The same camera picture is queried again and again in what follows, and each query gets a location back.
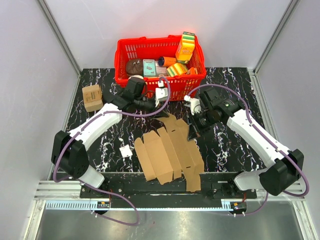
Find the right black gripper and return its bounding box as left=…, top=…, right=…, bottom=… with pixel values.
left=186, top=108, right=217, bottom=142

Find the brown cardboard box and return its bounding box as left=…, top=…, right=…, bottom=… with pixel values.
left=134, top=114, right=204, bottom=193

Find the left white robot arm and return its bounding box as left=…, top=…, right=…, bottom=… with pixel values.
left=51, top=75, right=171, bottom=198

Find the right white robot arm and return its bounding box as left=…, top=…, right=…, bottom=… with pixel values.
left=184, top=88, right=304, bottom=198

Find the pink white snack box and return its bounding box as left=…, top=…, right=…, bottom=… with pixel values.
left=155, top=60, right=168, bottom=77

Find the teal snack box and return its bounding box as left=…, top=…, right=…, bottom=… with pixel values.
left=142, top=59, right=156, bottom=78

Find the small folded cardboard box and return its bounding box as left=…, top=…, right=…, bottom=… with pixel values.
left=82, top=84, right=104, bottom=113

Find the yellow green sponge pack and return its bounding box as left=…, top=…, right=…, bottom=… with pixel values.
left=166, top=62, right=188, bottom=77

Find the small white paper card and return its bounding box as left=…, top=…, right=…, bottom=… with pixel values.
left=119, top=144, right=133, bottom=158

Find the orange blue can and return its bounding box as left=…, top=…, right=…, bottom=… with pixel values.
left=157, top=56, right=177, bottom=68

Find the small orange packet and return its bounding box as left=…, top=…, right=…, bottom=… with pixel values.
left=185, top=67, right=198, bottom=75

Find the brown round chocolate cake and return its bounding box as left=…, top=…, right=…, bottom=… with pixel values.
left=125, top=58, right=144, bottom=77

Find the red plastic shopping basket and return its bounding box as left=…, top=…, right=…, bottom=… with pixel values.
left=114, top=31, right=207, bottom=101

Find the tall orange yellow carton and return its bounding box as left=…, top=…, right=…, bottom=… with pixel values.
left=175, top=31, right=196, bottom=64

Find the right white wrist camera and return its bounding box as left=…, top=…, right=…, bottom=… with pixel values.
left=183, top=95, right=202, bottom=116

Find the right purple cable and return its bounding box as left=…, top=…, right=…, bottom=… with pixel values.
left=186, top=83, right=311, bottom=217

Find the purple cable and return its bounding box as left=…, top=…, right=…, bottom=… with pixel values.
left=52, top=76, right=172, bottom=227
left=186, top=83, right=311, bottom=217

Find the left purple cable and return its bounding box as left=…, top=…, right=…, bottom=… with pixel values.
left=52, top=76, right=172, bottom=227

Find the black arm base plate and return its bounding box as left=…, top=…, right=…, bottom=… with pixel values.
left=79, top=171, right=258, bottom=203

